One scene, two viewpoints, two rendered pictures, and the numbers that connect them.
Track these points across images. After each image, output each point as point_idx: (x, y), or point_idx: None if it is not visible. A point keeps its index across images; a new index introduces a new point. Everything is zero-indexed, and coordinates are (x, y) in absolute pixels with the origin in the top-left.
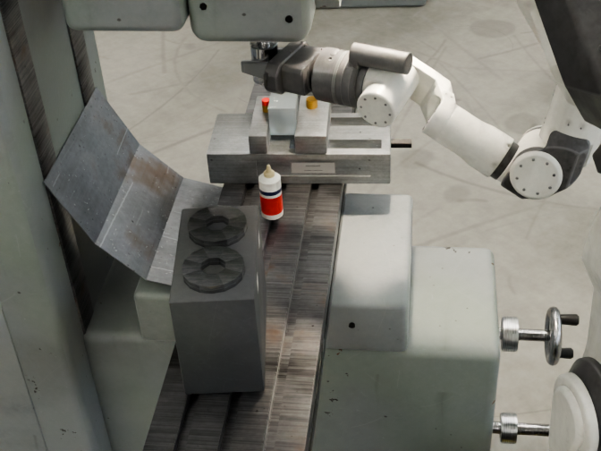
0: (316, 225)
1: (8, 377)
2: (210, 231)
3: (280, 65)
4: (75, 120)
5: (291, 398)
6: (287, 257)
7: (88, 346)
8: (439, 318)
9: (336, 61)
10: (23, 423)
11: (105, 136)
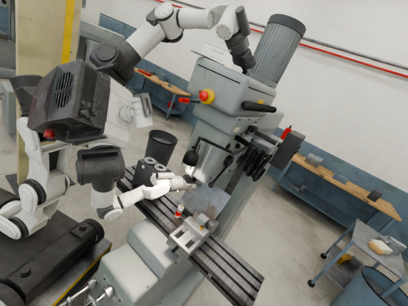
0: (165, 218)
1: None
2: (159, 166)
3: (185, 175)
4: (218, 186)
5: (126, 181)
6: (160, 206)
7: None
8: (126, 256)
9: (175, 175)
10: None
11: (217, 197)
